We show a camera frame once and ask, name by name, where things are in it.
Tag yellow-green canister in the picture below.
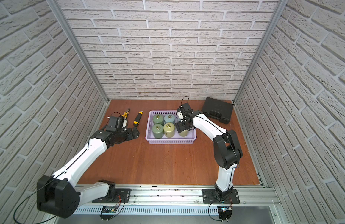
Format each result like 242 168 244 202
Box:
179 130 189 137
164 123 175 138

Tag lavender plastic basket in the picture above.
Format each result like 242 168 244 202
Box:
145 110 197 145

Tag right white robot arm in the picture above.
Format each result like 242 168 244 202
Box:
175 108 243 194

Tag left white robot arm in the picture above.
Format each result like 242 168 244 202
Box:
37 127 140 218

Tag blue-grey canister back middle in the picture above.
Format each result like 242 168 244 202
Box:
164 113 176 124

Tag dark green canister back left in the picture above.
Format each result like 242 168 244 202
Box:
153 114 165 126

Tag yellow black pliers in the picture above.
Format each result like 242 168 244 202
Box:
121 108 130 119

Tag black plastic tool case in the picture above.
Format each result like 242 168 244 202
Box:
201 97 234 124

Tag left controller board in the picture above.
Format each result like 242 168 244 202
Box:
100 206 119 221

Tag controller board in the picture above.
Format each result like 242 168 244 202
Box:
217 206 232 222
100 206 119 221

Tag right controller board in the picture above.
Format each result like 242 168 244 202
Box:
217 206 232 222

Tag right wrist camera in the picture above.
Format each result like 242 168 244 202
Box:
176 103 193 120

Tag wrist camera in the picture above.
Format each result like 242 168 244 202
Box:
176 103 193 120
106 116 128 133

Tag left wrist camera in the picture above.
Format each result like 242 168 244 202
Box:
106 116 128 133

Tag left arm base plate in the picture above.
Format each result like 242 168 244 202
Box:
92 188 131 203

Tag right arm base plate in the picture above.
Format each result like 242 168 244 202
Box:
202 188 240 204

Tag right aluminium corner post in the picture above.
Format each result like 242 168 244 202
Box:
233 0 288 105

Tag aluminium corner post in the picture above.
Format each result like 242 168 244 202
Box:
233 0 288 105
47 0 109 104

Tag left aluminium corner post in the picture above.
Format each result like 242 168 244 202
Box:
47 0 109 104

